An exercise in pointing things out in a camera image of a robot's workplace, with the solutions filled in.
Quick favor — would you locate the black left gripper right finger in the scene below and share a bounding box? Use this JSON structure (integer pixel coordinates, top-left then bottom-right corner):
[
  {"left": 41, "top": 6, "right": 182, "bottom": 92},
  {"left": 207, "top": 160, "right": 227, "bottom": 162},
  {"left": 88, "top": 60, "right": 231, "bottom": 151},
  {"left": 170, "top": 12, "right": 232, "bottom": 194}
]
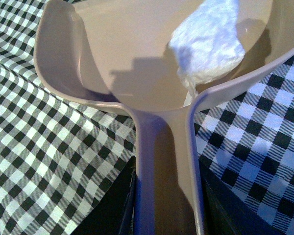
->
[{"left": 200, "top": 166, "right": 274, "bottom": 235}]

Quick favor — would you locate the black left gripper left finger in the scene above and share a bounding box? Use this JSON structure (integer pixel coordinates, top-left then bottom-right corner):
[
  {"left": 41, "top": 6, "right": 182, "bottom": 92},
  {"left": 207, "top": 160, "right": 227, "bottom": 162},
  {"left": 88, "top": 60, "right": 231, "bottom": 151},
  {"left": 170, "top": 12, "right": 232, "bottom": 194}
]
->
[{"left": 118, "top": 156, "right": 137, "bottom": 235}]

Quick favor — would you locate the beige plastic dustpan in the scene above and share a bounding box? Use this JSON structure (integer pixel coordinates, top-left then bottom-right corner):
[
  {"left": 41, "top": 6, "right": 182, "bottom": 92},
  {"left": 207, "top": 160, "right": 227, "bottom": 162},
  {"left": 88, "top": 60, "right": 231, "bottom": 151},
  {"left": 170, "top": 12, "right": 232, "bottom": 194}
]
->
[{"left": 34, "top": 0, "right": 294, "bottom": 235}]

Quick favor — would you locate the black white checkered bedsheet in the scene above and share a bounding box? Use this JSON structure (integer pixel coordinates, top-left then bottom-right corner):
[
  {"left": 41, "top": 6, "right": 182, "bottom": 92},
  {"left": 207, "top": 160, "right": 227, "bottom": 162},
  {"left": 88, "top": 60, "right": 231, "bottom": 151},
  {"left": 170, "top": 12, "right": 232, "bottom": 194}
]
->
[{"left": 0, "top": 0, "right": 294, "bottom": 235}]

